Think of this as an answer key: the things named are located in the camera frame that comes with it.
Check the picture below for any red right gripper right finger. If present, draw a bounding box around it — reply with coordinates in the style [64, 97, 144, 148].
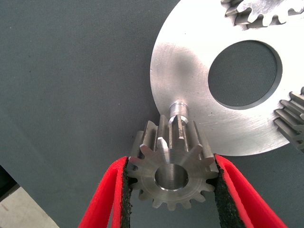
[213, 153, 289, 228]

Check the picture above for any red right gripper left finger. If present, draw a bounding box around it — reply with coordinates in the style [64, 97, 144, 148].
[77, 156, 133, 228]

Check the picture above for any small steel planetary gear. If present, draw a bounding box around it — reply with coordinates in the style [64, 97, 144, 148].
[220, 0, 304, 29]
[128, 114, 219, 211]
[273, 86, 304, 151]

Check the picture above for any round metal carrier plate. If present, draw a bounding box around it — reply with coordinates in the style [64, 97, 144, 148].
[149, 0, 304, 157]

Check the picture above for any dark grey table cloth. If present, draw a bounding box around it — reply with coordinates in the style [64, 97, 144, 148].
[0, 0, 304, 228]

